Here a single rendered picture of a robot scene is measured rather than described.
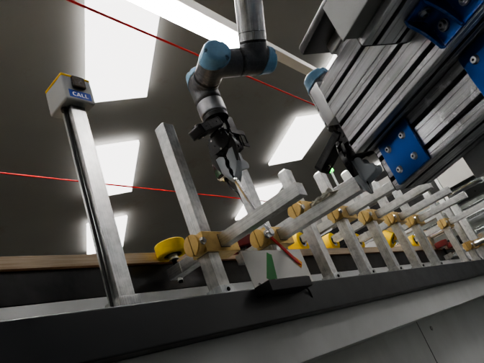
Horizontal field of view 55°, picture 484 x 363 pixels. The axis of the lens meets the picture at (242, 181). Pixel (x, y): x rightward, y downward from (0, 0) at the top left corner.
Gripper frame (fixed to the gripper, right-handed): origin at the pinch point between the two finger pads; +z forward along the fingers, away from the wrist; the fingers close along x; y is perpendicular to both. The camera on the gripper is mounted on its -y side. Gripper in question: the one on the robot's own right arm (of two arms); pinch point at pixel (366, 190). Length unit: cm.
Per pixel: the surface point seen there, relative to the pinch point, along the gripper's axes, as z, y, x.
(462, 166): -54, -17, 247
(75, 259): -6, -49, -50
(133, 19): -265, -150, 118
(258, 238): -1.7, -29.4, -8.5
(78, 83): -37, -26, -55
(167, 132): -31, -28, -30
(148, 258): -6, -49, -29
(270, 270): 8.1, -27.6, -11.6
